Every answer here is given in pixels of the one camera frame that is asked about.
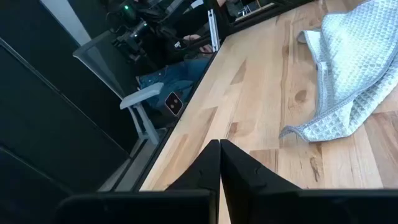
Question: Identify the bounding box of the grey office chair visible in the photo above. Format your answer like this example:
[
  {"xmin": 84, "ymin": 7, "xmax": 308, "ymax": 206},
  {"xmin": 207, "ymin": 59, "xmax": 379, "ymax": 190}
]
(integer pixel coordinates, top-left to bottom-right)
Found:
[{"xmin": 72, "ymin": 29, "xmax": 165, "ymax": 146}]

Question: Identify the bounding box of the smartphone with dark case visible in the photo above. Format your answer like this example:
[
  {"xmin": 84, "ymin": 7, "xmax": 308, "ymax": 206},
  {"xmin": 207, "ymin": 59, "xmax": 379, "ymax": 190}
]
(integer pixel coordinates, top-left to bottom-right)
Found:
[{"xmin": 164, "ymin": 91, "xmax": 184, "ymax": 116}]

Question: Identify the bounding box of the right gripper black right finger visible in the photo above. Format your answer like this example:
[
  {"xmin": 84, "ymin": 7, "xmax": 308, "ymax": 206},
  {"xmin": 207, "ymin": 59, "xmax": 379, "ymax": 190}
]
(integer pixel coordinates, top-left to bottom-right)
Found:
[{"xmin": 220, "ymin": 139, "xmax": 302, "ymax": 224}]

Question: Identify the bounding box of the silver aluminium bar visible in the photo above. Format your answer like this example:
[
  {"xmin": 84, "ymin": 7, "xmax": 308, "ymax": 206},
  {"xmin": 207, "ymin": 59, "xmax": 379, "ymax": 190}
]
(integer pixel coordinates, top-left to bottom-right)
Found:
[{"xmin": 207, "ymin": 8, "xmax": 221, "ymax": 52}]

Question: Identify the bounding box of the grey waffle microfiber towel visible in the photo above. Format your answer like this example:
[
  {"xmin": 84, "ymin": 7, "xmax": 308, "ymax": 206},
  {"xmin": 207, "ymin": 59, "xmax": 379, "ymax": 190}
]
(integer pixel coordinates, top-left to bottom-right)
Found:
[{"xmin": 279, "ymin": 0, "xmax": 398, "ymax": 143}]

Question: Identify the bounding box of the person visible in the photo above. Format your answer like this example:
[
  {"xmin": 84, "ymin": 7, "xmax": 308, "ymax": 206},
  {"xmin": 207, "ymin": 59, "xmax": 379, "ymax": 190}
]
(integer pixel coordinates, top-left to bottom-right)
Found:
[{"xmin": 135, "ymin": 30, "xmax": 218, "ymax": 113}]

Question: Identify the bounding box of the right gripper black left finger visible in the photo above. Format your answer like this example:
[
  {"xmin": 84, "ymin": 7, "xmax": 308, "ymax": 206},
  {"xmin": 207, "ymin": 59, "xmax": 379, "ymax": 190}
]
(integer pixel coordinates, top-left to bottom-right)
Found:
[{"xmin": 166, "ymin": 139, "xmax": 221, "ymax": 192}]

